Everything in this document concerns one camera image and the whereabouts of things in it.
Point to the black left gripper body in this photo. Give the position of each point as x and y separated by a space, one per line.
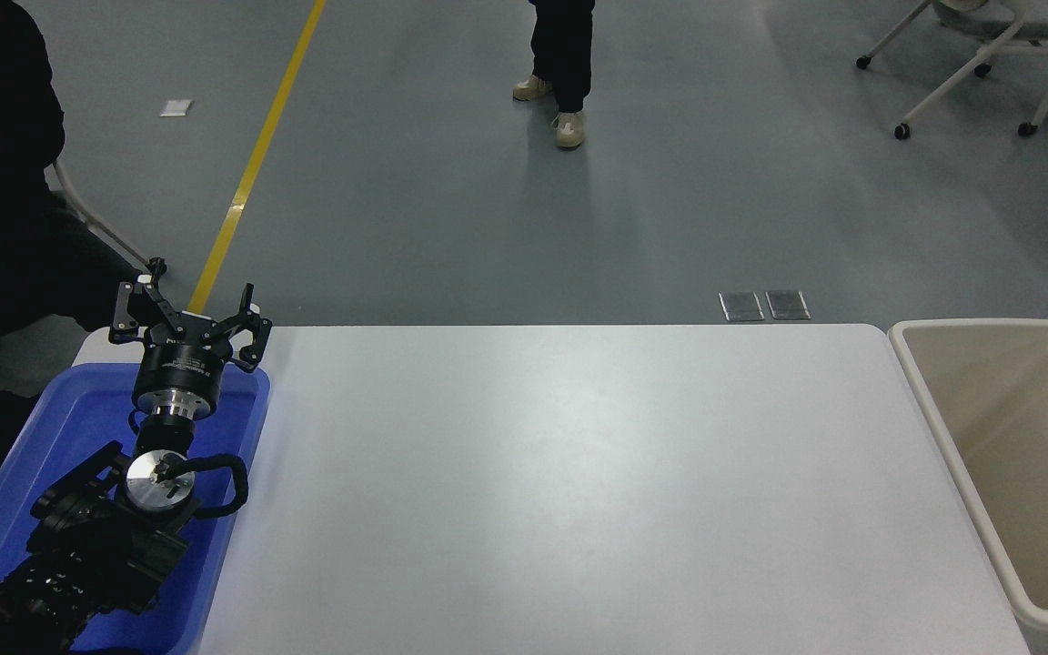
180 366

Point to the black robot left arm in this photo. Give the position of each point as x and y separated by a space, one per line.
96 546

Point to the blue plastic tray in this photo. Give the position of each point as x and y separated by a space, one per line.
78 418

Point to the white paper sheet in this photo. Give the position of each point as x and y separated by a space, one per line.
176 107

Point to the silver metal floor plate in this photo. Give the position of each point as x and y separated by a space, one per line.
741 306
788 305

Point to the large pale plastic bin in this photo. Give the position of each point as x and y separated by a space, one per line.
1024 455

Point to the white wheeled office chair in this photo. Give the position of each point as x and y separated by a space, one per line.
988 41

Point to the grey tube frame chair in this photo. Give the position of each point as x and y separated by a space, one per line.
96 223

